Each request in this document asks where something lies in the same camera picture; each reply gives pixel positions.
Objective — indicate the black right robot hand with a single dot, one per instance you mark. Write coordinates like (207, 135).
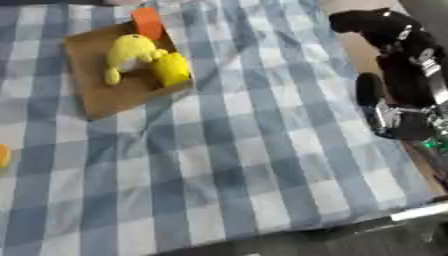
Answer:
(402, 43)

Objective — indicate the tan cardboard box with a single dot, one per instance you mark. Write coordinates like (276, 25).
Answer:
(116, 86)

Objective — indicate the yellow block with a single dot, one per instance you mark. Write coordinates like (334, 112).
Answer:
(171, 69)

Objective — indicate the orange block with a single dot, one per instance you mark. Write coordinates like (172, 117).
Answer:
(147, 22)

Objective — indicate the yellow soft toy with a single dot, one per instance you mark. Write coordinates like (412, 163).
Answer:
(129, 55)

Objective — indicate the orange toy fruit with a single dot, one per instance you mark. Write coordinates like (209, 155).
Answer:
(3, 155)

